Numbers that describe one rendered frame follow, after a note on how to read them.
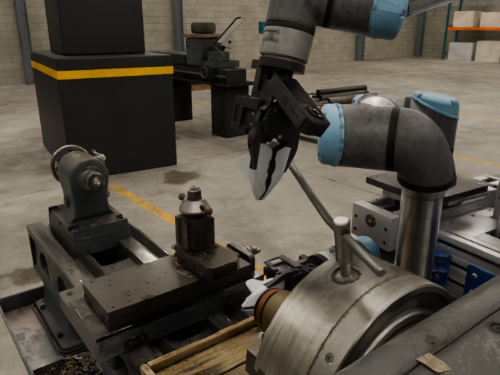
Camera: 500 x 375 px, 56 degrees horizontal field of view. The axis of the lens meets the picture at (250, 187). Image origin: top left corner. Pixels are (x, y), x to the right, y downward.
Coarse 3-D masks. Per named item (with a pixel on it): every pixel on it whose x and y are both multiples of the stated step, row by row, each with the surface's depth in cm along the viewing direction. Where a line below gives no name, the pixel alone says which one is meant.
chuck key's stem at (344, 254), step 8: (336, 224) 61; (344, 224) 61; (336, 232) 62; (344, 232) 61; (336, 240) 62; (336, 248) 63; (344, 248) 62; (336, 256) 64; (344, 256) 63; (352, 256) 63; (344, 264) 63; (344, 272) 64
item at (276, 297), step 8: (272, 288) 86; (264, 296) 83; (272, 296) 82; (280, 296) 81; (256, 304) 84; (264, 304) 83; (272, 304) 81; (280, 304) 79; (256, 312) 83; (264, 312) 81; (272, 312) 80; (256, 320) 84; (264, 320) 81; (264, 328) 82
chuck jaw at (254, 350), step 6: (252, 348) 69; (258, 348) 70; (246, 354) 70; (252, 354) 68; (246, 360) 70; (252, 360) 68; (246, 366) 70; (252, 366) 69; (252, 372) 69; (258, 372) 65
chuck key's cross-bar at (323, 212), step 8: (296, 168) 75; (296, 176) 74; (304, 184) 72; (312, 192) 70; (312, 200) 69; (320, 208) 68; (328, 216) 66; (328, 224) 65; (344, 240) 61; (352, 240) 60; (352, 248) 59; (360, 248) 58; (360, 256) 57; (368, 256) 56; (368, 264) 55; (376, 264) 54; (376, 272) 53; (384, 272) 54
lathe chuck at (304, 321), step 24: (336, 264) 67; (360, 264) 67; (384, 264) 68; (312, 288) 64; (336, 288) 63; (360, 288) 62; (288, 312) 64; (312, 312) 62; (336, 312) 60; (264, 336) 64; (288, 336) 62; (312, 336) 60; (264, 360) 63; (288, 360) 60; (312, 360) 58
